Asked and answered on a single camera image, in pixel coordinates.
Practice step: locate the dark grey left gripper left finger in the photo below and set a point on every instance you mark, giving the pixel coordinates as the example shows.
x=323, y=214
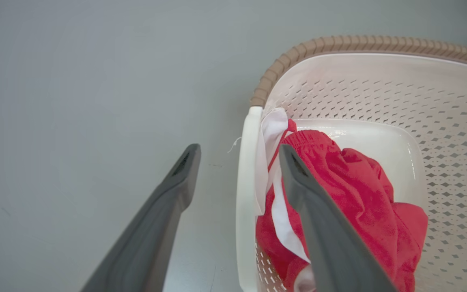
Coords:
x=156, y=227

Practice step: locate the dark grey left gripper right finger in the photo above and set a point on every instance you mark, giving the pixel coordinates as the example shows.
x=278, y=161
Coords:
x=330, y=243

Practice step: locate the cream perforated laundry basket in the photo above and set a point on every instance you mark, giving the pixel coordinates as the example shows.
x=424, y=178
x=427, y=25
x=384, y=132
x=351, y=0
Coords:
x=440, y=121

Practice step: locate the red and white garment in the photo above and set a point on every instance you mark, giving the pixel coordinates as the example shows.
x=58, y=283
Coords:
x=363, y=194

